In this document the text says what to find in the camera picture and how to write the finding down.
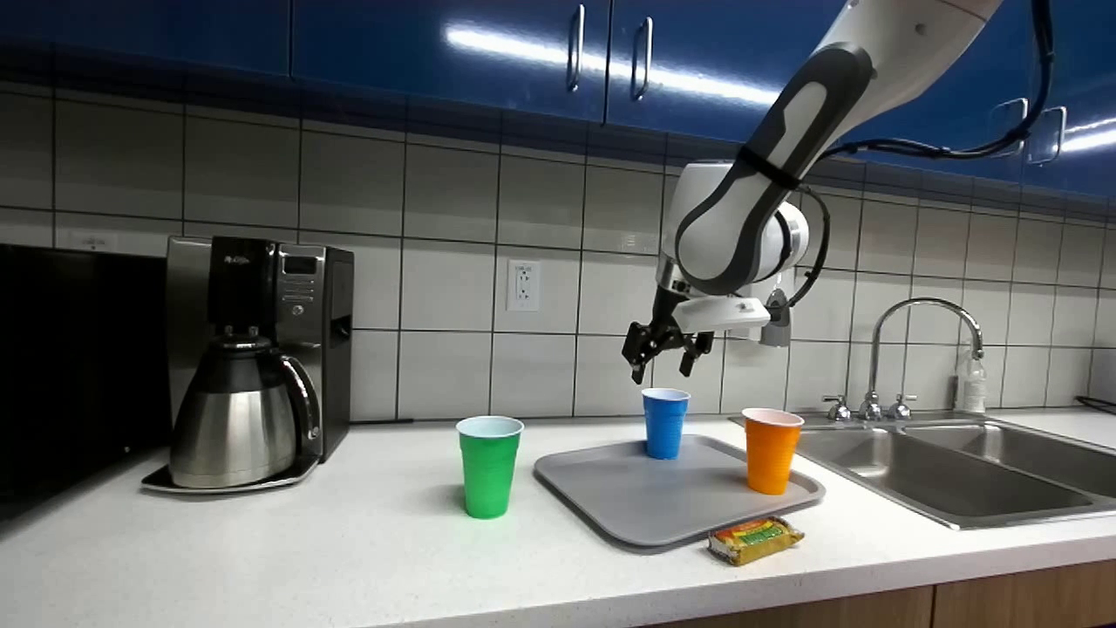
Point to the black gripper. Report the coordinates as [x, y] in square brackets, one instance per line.
[663, 331]

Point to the blue plastic cup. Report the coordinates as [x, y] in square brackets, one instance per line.
[663, 421]

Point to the orange plastic cup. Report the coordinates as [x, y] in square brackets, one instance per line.
[771, 442]

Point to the green plastic cup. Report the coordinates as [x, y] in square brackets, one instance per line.
[491, 451]

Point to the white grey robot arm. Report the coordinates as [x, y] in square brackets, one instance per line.
[731, 221]

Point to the grey plastic tray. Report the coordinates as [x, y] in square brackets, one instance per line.
[646, 502]

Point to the yellow green sponge pack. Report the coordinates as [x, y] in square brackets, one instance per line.
[756, 539]

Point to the chrome gooseneck faucet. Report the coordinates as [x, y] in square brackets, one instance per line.
[916, 345]

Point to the clear soap bottle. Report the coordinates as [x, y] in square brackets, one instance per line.
[967, 384]

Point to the stainless steel double sink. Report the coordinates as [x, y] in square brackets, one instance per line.
[967, 472]

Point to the black steel coffee maker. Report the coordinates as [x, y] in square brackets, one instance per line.
[296, 297]

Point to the steel coffee carafe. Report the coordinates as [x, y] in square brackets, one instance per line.
[249, 411]

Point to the blue upper cabinets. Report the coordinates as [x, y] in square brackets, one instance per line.
[622, 75]

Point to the wooden lower cabinets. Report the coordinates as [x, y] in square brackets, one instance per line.
[1045, 598]

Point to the black microwave oven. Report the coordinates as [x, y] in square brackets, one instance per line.
[80, 366]

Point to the white wall soap dispenser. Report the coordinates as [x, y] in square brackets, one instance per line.
[780, 321]

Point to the white wall outlet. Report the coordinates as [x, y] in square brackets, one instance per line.
[524, 285]

